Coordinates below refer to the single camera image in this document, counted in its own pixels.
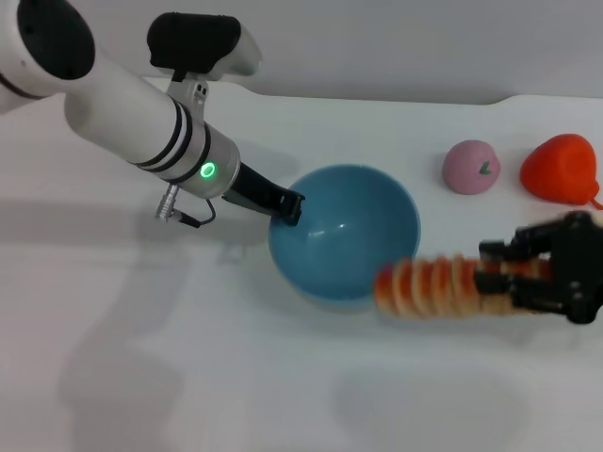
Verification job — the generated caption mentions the pink peach toy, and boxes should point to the pink peach toy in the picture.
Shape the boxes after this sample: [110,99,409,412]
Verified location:
[441,139,500,195]

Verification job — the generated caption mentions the left arm connector cable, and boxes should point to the left arm connector cable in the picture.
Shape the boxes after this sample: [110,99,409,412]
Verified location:
[154,184,218,229]

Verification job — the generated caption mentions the orange striped bread loaf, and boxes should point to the orange striped bread loaf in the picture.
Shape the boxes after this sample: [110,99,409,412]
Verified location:
[374,253,552,321]

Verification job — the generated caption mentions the red pepper toy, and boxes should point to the red pepper toy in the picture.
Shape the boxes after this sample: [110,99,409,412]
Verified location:
[519,133,603,210]

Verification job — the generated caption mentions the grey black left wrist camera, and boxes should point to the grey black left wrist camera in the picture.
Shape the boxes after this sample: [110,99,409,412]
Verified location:
[146,12,263,82]

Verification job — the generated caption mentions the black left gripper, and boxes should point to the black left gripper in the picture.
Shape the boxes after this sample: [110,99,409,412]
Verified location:
[220,162,307,228]

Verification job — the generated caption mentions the blue bowl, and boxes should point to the blue bowl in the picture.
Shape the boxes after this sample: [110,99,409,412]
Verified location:
[267,163,422,315]

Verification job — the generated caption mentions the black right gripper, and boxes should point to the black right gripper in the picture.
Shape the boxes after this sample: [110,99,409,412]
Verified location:
[473,210,603,325]

